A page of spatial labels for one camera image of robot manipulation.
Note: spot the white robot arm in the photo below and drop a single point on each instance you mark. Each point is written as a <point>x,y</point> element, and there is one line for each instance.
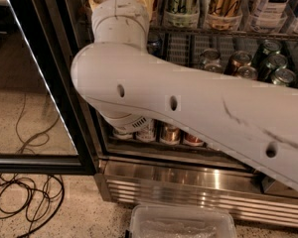
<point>252,121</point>

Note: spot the rear blue pepsi can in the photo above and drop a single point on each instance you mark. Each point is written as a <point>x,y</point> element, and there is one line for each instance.
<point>154,44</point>

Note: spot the rear white green can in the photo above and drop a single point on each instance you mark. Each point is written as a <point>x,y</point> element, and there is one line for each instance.
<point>209,56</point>

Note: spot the white green can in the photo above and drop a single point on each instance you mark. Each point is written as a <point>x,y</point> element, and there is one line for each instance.
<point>209,56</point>
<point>214,67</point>

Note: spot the front white green can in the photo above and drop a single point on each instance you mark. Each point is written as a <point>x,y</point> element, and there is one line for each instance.
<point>214,67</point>

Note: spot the rear copper can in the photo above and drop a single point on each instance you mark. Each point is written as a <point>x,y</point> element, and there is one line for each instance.
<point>236,60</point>

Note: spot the copper can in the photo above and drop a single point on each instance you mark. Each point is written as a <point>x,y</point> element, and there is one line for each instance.
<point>236,60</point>
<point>246,72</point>

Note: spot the front copper can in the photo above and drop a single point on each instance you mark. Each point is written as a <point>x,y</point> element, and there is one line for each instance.
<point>246,72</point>

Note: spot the rear dark green can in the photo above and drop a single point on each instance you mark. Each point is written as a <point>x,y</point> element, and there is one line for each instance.
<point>265,49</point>

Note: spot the dark green can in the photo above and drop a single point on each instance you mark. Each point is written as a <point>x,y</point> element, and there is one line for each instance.
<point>283,76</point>
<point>265,49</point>
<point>270,64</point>

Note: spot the open glass fridge door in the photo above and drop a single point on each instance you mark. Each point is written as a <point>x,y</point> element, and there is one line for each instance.
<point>45,127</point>

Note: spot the middle dark green can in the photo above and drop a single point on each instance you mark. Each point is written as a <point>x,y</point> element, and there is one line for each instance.
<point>270,64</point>

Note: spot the bottom gold can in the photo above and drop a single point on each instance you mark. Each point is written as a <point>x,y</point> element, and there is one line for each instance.
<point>170,134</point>

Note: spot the bottom red can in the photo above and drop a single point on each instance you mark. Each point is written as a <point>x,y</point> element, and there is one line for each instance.
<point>192,140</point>

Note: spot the front dark green can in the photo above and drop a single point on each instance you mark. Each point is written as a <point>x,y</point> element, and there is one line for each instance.
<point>283,76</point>

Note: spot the white labelled bottle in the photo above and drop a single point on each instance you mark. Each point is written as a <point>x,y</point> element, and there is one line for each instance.
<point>268,9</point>

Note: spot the clear plastic bin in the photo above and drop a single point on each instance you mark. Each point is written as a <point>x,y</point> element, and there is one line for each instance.
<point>161,221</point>

